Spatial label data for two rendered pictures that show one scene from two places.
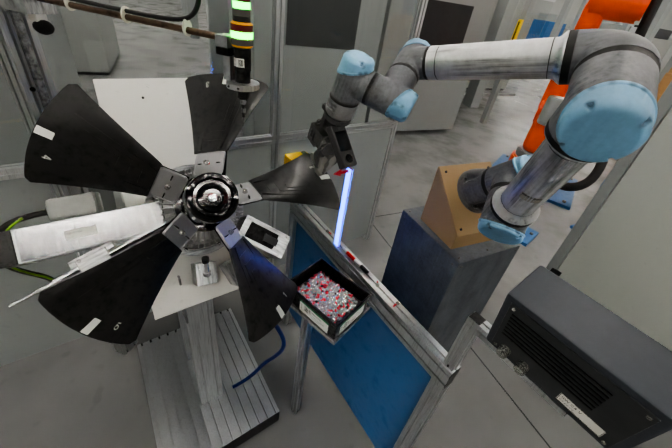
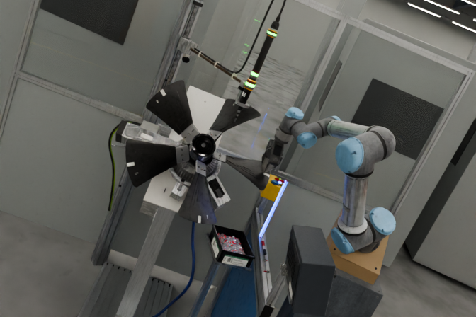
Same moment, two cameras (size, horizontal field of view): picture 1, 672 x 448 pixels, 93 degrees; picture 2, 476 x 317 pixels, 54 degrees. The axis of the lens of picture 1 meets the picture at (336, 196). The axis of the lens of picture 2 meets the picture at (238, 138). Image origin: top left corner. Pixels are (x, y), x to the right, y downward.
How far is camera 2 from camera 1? 143 cm
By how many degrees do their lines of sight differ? 34
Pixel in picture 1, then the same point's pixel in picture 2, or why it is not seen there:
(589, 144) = (342, 161)
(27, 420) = (31, 257)
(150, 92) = (210, 100)
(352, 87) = (287, 122)
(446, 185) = not seen: hidden behind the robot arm
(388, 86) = (302, 127)
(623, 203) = not seen: outside the picture
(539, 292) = (306, 229)
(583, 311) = (315, 239)
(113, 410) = (69, 284)
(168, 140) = (203, 124)
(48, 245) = (134, 134)
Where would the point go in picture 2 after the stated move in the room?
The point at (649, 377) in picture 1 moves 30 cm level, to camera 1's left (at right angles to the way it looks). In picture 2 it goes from (311, 255) to (244, 205)
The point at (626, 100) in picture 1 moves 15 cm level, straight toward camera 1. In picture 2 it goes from (348, 142) to (312, 129)
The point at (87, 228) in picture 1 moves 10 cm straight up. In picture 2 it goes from (149, 136) to (156, 118)
